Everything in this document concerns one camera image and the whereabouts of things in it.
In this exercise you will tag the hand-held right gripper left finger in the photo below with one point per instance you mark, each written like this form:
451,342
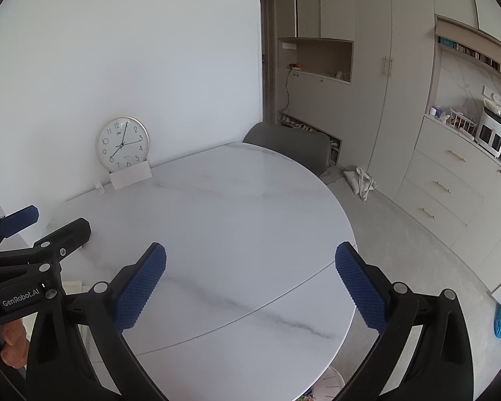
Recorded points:
144,284

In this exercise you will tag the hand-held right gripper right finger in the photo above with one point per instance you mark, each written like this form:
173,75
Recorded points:
361,288

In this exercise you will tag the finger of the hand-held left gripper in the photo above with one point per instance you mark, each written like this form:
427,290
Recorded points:
21,219
71,234

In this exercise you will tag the white slatted bin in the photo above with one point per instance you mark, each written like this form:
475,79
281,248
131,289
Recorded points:
330,386

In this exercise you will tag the person's left hand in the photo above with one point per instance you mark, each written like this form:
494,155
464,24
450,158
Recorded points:
14,338

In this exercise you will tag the white paper card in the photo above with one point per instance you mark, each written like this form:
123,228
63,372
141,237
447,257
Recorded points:
130,176

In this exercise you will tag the white cloth bag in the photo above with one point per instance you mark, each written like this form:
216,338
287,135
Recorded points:
361,181

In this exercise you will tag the beige drawer cabinet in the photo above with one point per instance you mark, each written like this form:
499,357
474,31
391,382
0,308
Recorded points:
451,175

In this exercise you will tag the grey chair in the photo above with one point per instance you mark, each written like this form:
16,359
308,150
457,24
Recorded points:
290,142

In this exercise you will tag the row of shoes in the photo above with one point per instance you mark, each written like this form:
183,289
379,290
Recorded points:
300,125

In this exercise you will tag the white cup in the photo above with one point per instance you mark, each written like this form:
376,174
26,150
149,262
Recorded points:
433,111

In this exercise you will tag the white countertop appliance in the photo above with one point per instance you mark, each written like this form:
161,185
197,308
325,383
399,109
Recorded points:
490,129

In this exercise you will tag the beige tall cabinet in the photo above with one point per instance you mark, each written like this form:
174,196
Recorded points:
380,50

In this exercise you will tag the round white wall clock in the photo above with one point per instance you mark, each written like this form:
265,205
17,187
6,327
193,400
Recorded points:
122,144

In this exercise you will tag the wall shelf with books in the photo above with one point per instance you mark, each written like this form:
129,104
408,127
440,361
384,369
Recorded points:
463,48

